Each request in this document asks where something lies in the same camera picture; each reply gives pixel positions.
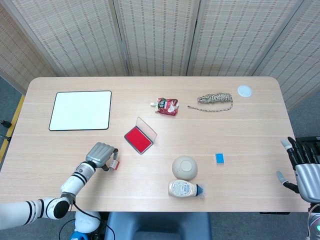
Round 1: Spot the red drink pouch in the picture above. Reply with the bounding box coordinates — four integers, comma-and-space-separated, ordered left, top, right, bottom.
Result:
150, 97, 180, 117

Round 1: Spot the coiled patterned rope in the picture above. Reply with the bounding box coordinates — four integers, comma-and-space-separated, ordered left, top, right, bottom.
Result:
187, 92, 234, 113

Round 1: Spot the white round desk grommet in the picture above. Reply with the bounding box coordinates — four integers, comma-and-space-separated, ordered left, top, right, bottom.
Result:
237, 85, 253, 98

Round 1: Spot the blue robot part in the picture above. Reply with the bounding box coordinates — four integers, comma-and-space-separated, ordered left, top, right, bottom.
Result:
70, 231, 88, 240

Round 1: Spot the mayonnaise bottle blue cap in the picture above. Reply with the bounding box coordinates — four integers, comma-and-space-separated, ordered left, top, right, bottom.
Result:
167, 179, 207, 200

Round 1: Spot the small red stamp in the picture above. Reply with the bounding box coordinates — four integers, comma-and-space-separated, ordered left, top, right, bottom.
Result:
108, 159, 121, 171

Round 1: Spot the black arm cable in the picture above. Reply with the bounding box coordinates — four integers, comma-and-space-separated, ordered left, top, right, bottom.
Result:
71, 197, 111, 233

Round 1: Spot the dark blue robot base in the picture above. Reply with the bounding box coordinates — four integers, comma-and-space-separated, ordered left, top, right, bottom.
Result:
103, 211, 213, 240

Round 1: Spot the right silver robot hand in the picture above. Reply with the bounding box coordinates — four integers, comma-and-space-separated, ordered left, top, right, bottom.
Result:
276, 136, 320, 203

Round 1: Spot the white board black rim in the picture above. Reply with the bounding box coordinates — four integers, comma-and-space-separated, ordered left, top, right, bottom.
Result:
48, 90, 113, 132

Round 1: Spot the black floor cable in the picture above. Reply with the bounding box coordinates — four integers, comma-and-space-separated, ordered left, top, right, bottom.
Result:
59, 219, 76, 240

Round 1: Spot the white rounded robot cover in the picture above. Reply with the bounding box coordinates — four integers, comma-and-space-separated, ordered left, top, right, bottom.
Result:
74, 211, 101, 233

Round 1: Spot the red ink pad clear lid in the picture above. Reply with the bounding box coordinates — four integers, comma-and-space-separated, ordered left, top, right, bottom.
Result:
123, 116, 158, 155

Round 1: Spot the beige upturned bowl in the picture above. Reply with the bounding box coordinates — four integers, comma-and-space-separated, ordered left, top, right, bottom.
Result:
171, 155, 198, 181

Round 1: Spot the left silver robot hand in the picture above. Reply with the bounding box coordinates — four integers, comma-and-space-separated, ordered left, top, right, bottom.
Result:
85, 142, 119, 173

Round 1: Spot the woven folding screen panel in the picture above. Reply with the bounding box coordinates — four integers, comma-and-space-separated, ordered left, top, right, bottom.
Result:
186, 0, 310, 77
252, 0, 320, 112
3, 0, 132, 78
112, 0, 201, 77
0, 0, 61, 95

